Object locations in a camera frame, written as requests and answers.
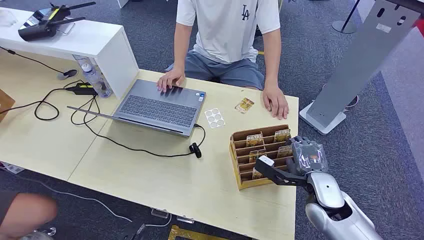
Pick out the cardboard card holder box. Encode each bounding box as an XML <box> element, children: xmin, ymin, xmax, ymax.
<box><xmin>229</xmin><ymin>124</ymin><xmax>301</xmax><ymax>191</ymax></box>

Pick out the brown cardboard box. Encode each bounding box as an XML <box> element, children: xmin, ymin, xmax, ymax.
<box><xmin>0</xmin><ymin>88</ymin><xmax>16</xmax><ymax>123</ymax></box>

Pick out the white desk riser shelf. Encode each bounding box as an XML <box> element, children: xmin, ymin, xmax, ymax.
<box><xmin>0</xmin><ymin>7</ymin><xmax>140</xmax><ymax>100</ymax></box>

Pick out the grey panel stand white base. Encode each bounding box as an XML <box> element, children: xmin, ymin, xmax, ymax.
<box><xmin>299</xmin><ymin>0</ymin><xmax>422</xmax><ymax>136</ymax></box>

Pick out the clear plastic water bottle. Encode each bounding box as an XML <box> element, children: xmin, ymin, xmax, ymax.
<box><xmin>79</xmin><ymin>62</ymin><xmax>114</xmax><ymax>99</ymax></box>

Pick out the thin black cable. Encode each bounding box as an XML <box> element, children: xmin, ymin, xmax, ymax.
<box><xmin>0</xmin><ymin>46</ymin><xmax>65</xmax><ymax>74</ymax></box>

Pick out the black cable clip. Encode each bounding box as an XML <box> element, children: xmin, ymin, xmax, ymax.
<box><xmin>189</xmin><ymin>142</ymin><xmax>202</xmax><ymax>159</ymax></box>

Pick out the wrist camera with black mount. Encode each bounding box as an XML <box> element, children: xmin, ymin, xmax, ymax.
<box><xmin>254</xmin><ymin>154</ymin><xmax>309</xmax><ymax>187</ymax></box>

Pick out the person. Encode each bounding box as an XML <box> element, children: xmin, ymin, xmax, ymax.
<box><xmin>156</xmin><ymin>0</ymin><xmax>290</xmax><ymax>121</ymax></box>
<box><xmin>0</xmin><ymin>191</ymin><xmax>59</xmax><ymax>240</ymax></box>

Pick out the black remote controller with antennas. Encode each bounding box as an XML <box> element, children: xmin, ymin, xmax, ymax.
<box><xmin>18</xmin><ymin>1</ymin><xmax>97</xmax><ymax>42</ymax></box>

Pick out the red object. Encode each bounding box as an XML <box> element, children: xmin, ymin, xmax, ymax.
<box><xmin>412</xmin><ymin>16</ymin><xmax>424</xmax><ymax>39</ymax></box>

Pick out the clear plastic holder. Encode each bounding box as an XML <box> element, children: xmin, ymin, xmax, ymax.
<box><xmin>56</xmin><ymin>22</ymin><xmax>76</xmax><ymax>36</ymax></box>

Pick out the person's left hand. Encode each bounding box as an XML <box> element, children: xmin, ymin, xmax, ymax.
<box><xmin>261</xmin><ymin>82</ymin><xmax>290</xmax><ymax>121</ymax></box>

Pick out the white floor cable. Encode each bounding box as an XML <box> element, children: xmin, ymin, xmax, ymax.
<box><xmin>0</xmin><ymin>167</ymin><xmax>173</xmax><ymax>229</ymax></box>

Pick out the printed paper sheet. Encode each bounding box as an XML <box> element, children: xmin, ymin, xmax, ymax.
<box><xmin>1</xmin><ymin>162</ymin><xmax>26</xmax><ymax>175</ymax></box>

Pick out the clear plastic bag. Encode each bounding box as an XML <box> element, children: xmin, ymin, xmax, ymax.
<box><xmin>0</xmin><ymin>9</ymin><xmax>18</xmax><ymax>27</ymax></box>

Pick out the stanchion post with round base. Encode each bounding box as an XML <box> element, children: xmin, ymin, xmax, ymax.
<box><xmin>331</xmin><ymin>0</ymin><xmax>362</xmax><ymax>35</ymax></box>

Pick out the grey open laptop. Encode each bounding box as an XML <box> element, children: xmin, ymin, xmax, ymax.
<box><xmin>66</xmin><ymin>78</ymin><xmax>207</xmax><ymax>138</ymax></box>

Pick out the black laptop power cable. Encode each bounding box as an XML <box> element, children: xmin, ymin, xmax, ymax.
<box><xmin>70</xmin><ymin>95</ymin><xmax>207</xmax><ymax>159</ymax></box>

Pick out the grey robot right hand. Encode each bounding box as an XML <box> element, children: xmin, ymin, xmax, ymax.
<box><xmin>285</xmin><ymin>135</ymin><xmax>329</xmax><ymax>176</ymax></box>

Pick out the black power adapter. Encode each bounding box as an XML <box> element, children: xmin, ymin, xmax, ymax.
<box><xmin>65</xmin><ymin>82</ymin><xmax>99</xmax><ymax>97</ymax></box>

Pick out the person's right hand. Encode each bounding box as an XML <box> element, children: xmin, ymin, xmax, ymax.
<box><xmin>156</xmin><ymin>67</ymin><xmax>186</xmax><ymax>94</ymax></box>

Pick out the white round sticker sheet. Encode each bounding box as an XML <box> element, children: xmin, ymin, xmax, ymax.
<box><xmin>203</xmin><ymin>107</ymin><xmax>226</xmax><ymax>129</ymax></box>

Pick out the gold frame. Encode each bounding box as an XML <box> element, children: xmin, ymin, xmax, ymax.
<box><xmin>167</xmin><ymin>225</ymin><xmax>229</xmax><ymax>240</ymax></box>

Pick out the black adapter mains cable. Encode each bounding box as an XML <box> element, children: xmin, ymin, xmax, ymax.
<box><xmin>0</xmin><ymin>79</ymin><xmax>84</xmax><ymax>122</ymax></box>

